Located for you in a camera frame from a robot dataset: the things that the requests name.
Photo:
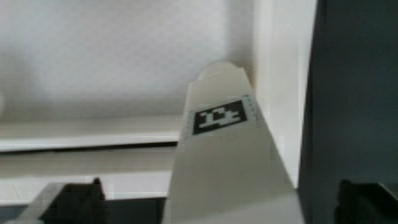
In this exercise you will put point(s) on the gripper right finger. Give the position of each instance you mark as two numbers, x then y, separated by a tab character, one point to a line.
367	203

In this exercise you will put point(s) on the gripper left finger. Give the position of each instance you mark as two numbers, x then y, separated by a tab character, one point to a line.
69	204

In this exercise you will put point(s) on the white desk top tray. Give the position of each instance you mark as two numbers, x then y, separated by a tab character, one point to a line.
101	57

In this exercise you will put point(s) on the white front rail barrier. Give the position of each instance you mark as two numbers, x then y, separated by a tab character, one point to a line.
133	169

